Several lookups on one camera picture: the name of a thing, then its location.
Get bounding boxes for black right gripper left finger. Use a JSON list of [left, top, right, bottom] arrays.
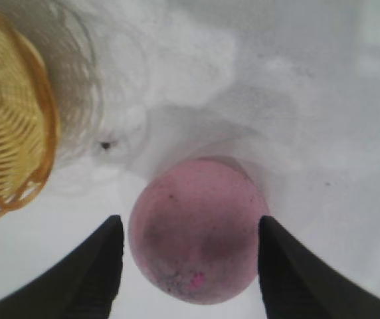
[[0, 214, 125, 319]]

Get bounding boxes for yellow woven wicker basket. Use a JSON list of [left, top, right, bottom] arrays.
[[0, 0, 61, 227]]

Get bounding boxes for pink soft peach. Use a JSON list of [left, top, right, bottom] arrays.
[[128, 156, 271, 306]]

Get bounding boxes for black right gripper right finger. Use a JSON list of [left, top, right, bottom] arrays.
[[258, 215, 380, 319]]

